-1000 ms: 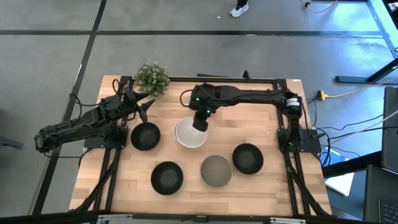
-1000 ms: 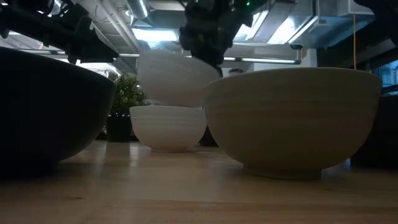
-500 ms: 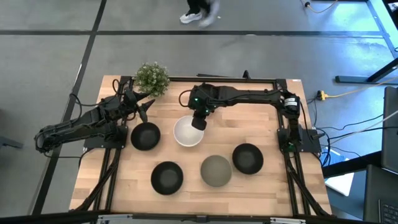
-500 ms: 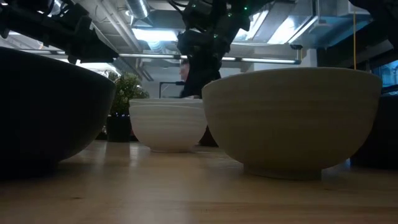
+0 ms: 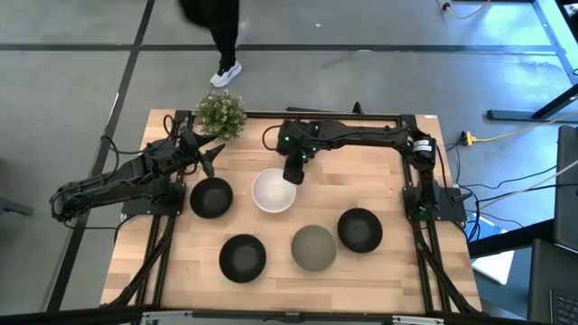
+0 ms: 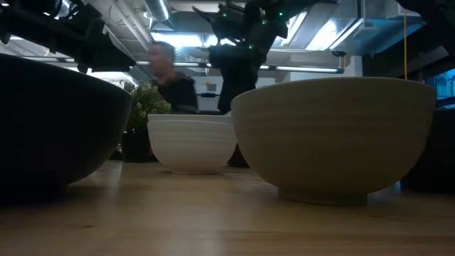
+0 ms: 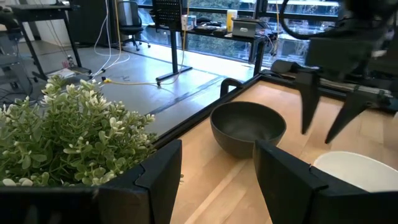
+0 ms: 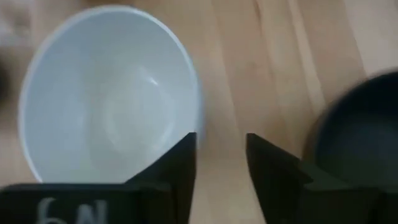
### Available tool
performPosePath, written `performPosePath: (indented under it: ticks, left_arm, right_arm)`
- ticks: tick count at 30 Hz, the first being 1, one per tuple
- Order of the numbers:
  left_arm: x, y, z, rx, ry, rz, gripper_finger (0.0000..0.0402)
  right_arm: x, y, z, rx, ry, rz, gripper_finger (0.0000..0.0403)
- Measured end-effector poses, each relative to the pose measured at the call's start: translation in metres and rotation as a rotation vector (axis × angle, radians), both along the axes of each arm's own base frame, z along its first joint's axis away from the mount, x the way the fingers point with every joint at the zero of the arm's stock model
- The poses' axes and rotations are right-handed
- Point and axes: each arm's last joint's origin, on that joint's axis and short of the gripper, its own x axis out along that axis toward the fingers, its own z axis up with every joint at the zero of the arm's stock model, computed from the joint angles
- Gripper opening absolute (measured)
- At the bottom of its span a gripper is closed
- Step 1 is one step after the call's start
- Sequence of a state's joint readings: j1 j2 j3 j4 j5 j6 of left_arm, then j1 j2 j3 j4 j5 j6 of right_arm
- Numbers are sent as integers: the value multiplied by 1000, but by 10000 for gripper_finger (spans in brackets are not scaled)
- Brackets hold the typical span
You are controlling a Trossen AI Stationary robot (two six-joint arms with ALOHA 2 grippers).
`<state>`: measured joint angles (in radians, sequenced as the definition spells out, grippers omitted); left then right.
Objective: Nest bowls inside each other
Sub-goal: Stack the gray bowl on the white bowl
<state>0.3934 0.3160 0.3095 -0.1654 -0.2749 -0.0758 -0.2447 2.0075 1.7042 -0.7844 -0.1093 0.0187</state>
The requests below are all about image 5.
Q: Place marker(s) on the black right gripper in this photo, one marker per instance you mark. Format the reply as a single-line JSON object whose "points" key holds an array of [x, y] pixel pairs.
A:
{"points": [[293, 137]]}

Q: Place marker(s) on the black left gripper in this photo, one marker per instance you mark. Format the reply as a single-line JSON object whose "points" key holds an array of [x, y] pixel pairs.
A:
{"points": [[185, 151]]}

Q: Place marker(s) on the white bowl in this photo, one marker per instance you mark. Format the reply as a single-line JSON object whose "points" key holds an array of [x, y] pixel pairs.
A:
{"points": [[271, 194]]}

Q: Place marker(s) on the grey-green bowl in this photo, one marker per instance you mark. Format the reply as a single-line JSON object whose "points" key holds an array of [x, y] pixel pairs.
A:
{"points": [[314, 247]]}

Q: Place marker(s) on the black bowl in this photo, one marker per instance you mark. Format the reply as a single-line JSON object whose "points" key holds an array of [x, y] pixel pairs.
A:
{"points": [[360, 230], [211, 197], [242, 258]]}

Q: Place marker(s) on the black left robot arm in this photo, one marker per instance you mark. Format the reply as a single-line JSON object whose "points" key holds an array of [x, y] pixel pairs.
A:
{"points": [[113, 185]]}

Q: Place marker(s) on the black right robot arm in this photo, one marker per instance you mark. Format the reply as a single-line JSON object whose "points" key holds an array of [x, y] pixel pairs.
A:
{"points": [[361, 133]]}

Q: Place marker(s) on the small green potted plant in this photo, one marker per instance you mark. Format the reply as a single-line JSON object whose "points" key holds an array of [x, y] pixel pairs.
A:
{"points": [[221, 115]]}

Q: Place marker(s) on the person's white shoe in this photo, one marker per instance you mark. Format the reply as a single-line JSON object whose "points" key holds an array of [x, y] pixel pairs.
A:
{"points": [[225, 74]]}

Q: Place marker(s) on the person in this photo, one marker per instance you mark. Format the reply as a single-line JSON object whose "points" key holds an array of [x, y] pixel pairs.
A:
{"points": [[223, 27]]}

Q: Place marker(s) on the yellow power strip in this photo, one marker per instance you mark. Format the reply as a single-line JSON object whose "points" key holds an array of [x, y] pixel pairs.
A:
{"points": [[467, 137]]}

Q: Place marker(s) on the white paper sheet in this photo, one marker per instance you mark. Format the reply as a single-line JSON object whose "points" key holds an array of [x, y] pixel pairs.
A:
{"points": [[494, 266]]}

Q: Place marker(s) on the black desk leg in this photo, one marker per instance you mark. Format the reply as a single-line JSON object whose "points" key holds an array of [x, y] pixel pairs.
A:
{"points": [[533, 114]]}

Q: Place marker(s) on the black keyboard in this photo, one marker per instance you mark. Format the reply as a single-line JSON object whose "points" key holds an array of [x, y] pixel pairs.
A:
{"points": [[565, 309]]}

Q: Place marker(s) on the black aluminium table frame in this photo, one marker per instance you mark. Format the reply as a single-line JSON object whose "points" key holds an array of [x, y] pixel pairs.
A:
{"points": [[271, 114]]}

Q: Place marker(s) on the silver metal bracket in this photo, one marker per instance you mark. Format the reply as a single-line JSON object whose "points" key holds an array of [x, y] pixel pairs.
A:
{"points": [[167, 317], [417, 320]]}

